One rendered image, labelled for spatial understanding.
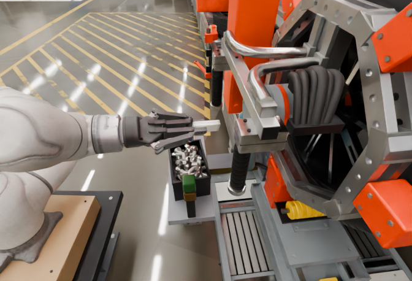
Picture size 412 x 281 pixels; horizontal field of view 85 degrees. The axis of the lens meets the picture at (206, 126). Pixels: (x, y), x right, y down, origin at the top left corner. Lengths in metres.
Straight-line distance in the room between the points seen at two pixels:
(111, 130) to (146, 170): 1.10
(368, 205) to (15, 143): 0.56
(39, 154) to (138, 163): 1.31
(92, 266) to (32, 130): 0.76
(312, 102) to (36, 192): 0.85
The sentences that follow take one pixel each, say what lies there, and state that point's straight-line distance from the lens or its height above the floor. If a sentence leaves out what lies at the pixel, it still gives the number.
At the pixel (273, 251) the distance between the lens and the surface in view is 1.16.
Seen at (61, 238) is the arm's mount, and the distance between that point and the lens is 1.04.
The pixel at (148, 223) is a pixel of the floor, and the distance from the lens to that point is 1.40.
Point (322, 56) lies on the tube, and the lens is 0.57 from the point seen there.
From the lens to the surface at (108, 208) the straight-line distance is 1.14.
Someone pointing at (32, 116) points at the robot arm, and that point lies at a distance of 0.37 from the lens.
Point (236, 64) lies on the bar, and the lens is 0.57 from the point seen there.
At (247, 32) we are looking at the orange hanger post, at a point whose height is 0.92.
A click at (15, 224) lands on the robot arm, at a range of 0.94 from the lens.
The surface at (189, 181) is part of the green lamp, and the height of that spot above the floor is 0.66.
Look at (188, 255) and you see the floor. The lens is 1.30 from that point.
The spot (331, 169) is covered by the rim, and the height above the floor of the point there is 0.69.
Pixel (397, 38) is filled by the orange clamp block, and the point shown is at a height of 1.11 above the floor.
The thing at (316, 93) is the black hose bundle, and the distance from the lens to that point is 0.42.
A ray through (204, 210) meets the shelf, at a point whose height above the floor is 0.45.
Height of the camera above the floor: 1.22
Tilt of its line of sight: 41 degrees down
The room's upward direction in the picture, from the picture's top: straight up
